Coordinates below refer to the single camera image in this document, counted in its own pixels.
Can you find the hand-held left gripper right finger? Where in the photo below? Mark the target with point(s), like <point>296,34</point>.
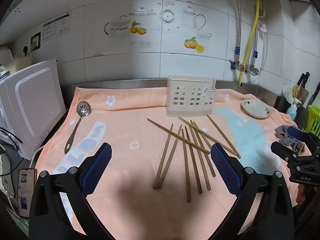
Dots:
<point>225,170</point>

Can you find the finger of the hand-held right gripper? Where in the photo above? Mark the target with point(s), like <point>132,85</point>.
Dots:
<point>282,150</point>
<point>298,133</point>

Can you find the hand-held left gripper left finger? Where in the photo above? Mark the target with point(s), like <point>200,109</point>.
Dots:
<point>96,170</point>

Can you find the bunch of wooden chopsticks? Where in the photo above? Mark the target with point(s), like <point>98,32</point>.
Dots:
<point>193,144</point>

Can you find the steel slotted spoon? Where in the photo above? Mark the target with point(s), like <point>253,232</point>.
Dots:
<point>84,108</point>

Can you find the beige plastic utensil holder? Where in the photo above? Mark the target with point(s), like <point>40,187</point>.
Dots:
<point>185,113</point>

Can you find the grey knitted cloth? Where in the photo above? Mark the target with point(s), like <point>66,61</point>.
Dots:
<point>280,130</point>

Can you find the green plastic basket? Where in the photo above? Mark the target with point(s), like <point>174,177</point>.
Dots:
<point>312,120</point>

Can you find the blue spray bottle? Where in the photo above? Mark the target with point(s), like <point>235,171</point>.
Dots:
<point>292,112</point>

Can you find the peach printed towel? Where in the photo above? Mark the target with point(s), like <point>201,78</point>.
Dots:
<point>120,135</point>

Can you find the white rice paddle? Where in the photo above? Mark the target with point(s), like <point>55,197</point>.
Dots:
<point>287,92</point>

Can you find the yellow plastic utensil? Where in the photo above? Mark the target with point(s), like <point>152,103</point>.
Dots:
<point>295,90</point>

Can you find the white cherry-print dish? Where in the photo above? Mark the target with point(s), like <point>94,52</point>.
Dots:
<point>255,110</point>

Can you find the smartphone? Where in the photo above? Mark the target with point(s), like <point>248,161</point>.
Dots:
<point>26,192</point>

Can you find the metal water valve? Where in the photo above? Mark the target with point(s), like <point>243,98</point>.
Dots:
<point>254,71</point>
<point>238,66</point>

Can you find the white power strip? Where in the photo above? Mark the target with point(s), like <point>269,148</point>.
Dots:
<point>3,172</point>

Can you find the white microwave oven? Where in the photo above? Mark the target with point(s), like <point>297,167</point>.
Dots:
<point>32,100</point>

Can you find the beige plastic container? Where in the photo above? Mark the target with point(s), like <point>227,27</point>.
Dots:
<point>20,63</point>

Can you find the beige electric kettle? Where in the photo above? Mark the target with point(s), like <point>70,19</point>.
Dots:
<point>5,55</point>

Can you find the small wall socket with plug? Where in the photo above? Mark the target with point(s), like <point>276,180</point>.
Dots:
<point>25,50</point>

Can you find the dark wall socket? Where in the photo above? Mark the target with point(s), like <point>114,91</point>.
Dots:
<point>35,42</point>

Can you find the small wall notice sticker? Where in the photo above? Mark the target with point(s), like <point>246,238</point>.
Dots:
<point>47,31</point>

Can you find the large wall notice sticker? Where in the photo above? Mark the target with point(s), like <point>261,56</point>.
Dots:
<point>60,25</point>

